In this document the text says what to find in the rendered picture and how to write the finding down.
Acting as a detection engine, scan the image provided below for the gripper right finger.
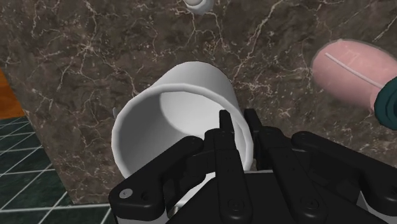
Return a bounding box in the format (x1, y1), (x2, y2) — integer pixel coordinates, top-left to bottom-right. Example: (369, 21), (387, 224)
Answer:
(243, 108), (397, 224)

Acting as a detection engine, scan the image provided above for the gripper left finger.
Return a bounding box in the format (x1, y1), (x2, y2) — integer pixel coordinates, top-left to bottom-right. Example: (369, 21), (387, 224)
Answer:
(108, 109), (254, 224)

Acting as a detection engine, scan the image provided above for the white cup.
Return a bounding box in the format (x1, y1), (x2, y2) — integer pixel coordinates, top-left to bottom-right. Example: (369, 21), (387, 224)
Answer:
(111, 60), (254, 208)

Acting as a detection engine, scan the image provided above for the pink bottle with teal cap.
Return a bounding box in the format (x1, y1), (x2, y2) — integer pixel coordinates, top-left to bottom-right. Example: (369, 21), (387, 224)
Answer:
(310, 38), (397, 130)

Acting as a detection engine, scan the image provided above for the white round object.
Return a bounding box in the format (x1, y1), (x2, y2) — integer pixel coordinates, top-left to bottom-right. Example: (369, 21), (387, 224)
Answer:
(183, 0), (215, 16)

